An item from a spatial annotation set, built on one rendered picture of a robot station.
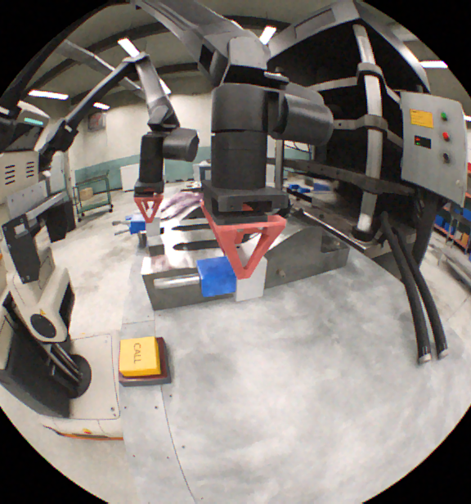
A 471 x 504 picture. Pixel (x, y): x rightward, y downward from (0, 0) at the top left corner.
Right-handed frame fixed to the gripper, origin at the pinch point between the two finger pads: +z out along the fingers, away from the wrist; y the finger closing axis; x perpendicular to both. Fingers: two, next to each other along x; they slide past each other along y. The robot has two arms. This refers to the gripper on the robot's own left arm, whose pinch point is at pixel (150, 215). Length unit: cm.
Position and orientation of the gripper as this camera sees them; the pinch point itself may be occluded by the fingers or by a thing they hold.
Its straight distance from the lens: 51.0
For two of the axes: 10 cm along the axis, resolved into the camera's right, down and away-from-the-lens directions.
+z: -1.9, 8.1, 5.5
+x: -9.3, 0.2, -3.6
